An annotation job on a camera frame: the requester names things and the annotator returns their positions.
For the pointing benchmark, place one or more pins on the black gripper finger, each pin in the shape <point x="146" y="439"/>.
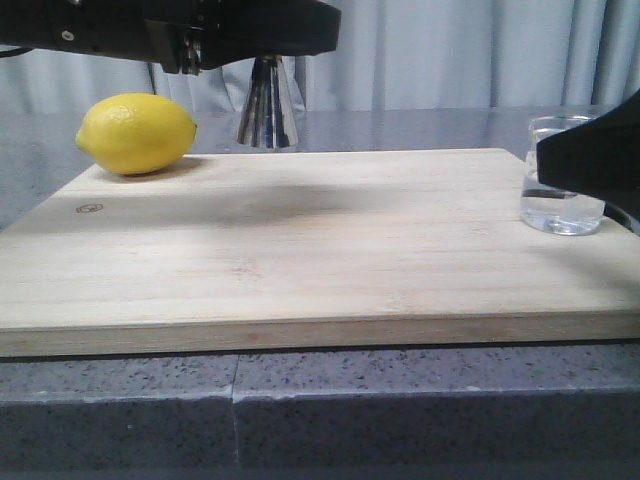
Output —
<point x="239" y="30"/>
<point x="599" y="159"/>

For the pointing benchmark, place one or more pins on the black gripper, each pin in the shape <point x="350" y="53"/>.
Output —
<point x="166" y="33"/>

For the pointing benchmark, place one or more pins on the light wooden cutting board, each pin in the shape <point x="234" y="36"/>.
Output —
<point x="261" y="251"/>

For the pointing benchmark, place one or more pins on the clear glass beaker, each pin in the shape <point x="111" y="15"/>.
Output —
<point x="547" y="208"/>

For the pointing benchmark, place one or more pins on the yellow lemon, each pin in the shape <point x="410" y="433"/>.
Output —
<point x="136" y="133"/>

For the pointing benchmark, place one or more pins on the grey pleated curtain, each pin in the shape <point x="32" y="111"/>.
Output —
<point x="392" y="55"/>

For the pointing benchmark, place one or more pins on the stainless steel double jigger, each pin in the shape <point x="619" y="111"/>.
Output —
<point x="267" y="119"/>

